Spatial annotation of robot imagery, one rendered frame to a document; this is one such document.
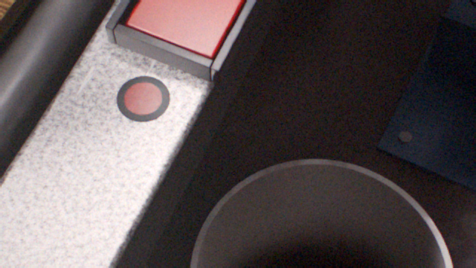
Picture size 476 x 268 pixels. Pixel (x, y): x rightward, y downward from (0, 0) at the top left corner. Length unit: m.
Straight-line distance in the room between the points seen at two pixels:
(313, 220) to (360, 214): 0.08
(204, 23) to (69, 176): 0.12
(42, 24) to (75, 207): 0.12
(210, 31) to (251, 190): 0.60
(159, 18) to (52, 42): 0.07
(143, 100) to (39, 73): 0.07
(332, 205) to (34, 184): 0.74
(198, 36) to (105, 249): 0.14
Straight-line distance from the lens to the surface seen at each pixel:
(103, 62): 0.58
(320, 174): 1.18
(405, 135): 1.59
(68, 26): 0.60
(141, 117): 0.56
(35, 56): 0.59
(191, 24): 0.58
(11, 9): 0.59
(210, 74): 0.56
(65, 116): 0.57
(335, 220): 1.28
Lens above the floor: 1.40
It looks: 62 degrees down
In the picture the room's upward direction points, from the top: 1 degrees counter-clockwise
